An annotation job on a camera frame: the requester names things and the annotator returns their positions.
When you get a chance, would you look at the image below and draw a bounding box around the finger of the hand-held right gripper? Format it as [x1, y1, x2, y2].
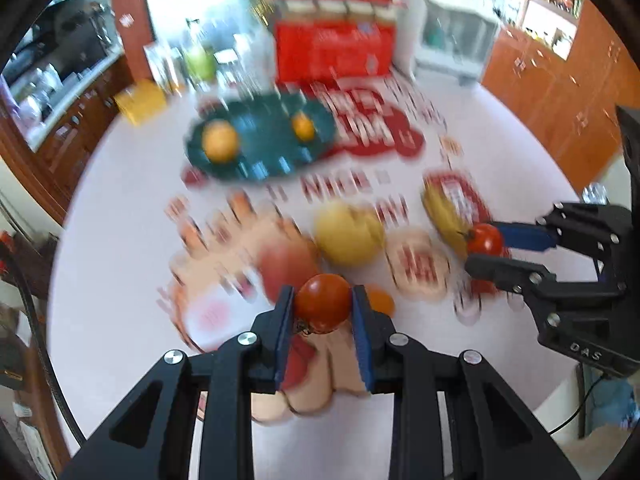
[489, 202, 628, 267]
[465, 254, 625, 322]

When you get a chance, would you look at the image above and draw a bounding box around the red tomato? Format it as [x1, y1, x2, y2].
[295, 273, 352, 335]
[466, 224, 505, 257]

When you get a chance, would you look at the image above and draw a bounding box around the red paper cup package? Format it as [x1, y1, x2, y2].
[272, 0, 401, 81]

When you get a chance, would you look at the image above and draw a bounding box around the wooden shelf cabinet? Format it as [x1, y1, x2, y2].
[480, 0, 640, 191]

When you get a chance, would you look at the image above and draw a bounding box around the yellow pear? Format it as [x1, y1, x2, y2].
[313, 200, 386, 267]

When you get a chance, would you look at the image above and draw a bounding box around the reddish orange apple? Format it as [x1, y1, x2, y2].
[257, 240, 321, 302]

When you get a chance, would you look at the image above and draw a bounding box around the small orange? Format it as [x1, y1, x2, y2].
[367, 285, 396, 317]
[291, 112, 317, 142]

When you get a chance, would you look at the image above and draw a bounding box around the thin black cable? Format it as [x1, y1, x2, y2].
[547, 370, 608, 436]

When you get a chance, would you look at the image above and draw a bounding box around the clear bottle with green label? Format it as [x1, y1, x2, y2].
[182, 20, 218, 86]

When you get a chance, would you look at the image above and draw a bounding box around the large orange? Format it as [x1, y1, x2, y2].
[201, 121, 238, 162]

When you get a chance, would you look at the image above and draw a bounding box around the yellow banana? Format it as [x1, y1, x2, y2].
[421, 180, 473, 257]

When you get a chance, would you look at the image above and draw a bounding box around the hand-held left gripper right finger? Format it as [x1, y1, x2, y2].
[350, 284, 576, 480]

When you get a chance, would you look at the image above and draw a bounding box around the wooden kitchen cabinet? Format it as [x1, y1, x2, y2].
[0, 35, 151, 221]

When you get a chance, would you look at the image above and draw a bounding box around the white cabinet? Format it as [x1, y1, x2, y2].
[395, 0, 501, 86]

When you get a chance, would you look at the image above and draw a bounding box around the yellow box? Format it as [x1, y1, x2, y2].
[114, 80, 168, 126]

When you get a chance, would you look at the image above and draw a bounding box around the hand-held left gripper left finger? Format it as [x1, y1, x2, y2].
[60, 285, 296, 480]

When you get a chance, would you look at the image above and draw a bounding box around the dark green plate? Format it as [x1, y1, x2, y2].
[182, 91, 336, 181]

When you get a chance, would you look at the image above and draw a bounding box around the printed tablecloth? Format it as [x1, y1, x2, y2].
[50, 72, 616, 431]

